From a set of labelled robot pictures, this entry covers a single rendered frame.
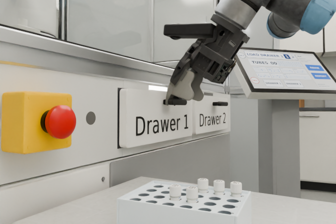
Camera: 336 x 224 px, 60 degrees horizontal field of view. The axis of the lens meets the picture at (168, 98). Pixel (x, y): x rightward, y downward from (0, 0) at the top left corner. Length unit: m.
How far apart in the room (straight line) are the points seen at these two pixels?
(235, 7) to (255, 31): 1.72
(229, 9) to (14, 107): 0.41
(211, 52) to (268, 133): 0.97
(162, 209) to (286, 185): 1.30
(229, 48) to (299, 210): 0.32
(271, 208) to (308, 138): 3.10
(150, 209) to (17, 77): 0.23
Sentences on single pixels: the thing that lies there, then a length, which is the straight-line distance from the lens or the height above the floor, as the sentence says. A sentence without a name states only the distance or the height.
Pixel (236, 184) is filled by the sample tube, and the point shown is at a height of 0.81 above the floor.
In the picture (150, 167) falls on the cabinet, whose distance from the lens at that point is 0.65.
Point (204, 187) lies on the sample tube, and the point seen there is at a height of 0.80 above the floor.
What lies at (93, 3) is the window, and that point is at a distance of 0.55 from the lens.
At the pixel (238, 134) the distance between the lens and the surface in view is 2.26.
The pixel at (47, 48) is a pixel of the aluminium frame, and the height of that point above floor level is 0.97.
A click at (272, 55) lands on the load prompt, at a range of 1.57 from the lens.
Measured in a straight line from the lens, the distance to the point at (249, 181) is 2.30.
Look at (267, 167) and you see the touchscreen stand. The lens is 1.54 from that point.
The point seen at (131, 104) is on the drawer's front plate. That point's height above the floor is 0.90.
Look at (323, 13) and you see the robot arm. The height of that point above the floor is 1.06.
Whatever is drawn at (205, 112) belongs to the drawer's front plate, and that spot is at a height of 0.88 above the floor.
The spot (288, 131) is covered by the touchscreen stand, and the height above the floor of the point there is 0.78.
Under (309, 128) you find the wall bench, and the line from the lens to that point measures 3.51.
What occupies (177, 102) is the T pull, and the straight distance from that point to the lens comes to 0.63.
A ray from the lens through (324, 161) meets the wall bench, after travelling 3.56.
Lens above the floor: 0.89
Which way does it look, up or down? 2 degrees up
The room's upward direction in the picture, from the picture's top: straight up
